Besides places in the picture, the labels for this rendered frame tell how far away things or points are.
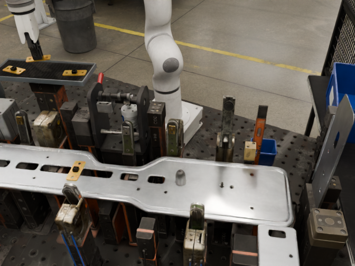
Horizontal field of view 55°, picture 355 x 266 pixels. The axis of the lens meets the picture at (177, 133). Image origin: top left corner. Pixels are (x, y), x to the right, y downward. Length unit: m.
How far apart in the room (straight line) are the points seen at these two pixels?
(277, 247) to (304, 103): 2.42
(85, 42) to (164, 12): 2.88
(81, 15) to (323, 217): 3.45
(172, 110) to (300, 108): 1.84
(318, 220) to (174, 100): 0.82
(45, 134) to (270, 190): 0.77
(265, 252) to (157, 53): 0.80
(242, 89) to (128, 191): 2.43
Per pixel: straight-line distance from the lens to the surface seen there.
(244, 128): 1.74
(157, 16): 1.30
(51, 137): 1.26
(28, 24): 1.26
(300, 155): 1.64
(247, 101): 3.17
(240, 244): 0.96
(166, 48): 1.32
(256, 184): 1.07
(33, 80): 1.34
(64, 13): 3.99
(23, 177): 1.19
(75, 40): 4.10
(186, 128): 1.57
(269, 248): 0.94
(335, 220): 0.97
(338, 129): 0.91
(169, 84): 1.44
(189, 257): 0.90
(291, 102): 3.24
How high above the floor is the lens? 1.79
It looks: 40 degrees down
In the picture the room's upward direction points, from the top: 2 degrees counter-clockwise
